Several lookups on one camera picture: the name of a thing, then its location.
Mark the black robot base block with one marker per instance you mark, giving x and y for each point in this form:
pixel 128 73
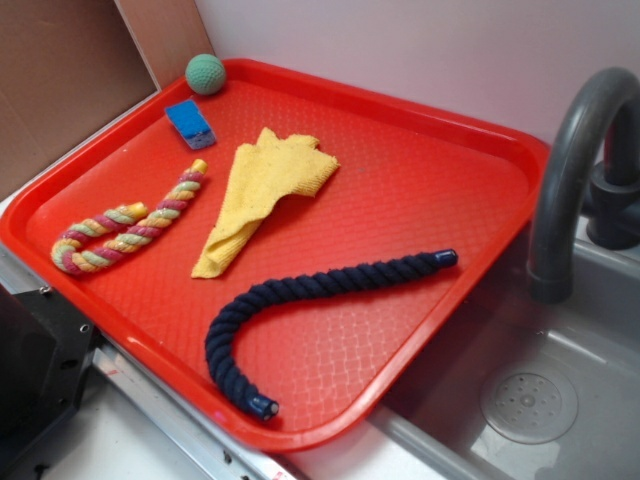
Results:
pixel 47 346

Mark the brown cardboard panel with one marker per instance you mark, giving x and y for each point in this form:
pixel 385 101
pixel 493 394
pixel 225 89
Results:
pixel 69 68

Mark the green rubber ball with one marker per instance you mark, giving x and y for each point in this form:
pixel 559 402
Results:
pixel 205 74

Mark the grey plastic sink basin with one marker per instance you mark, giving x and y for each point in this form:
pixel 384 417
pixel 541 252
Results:
pixel 592 338

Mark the yellow cloth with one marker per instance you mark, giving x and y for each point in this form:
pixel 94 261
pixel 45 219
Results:
pixel 261 175

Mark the red plastic tray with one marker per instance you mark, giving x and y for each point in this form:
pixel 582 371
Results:
pixel 411 178

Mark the grey sink faucet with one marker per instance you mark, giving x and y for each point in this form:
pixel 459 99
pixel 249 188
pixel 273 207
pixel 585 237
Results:
pixel 592 171

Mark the sink drain strainer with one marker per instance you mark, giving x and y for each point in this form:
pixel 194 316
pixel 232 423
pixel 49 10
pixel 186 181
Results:
pixel 528 403

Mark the blue sponge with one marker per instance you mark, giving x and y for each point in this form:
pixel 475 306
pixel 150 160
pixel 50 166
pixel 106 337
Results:
pixel 191 125

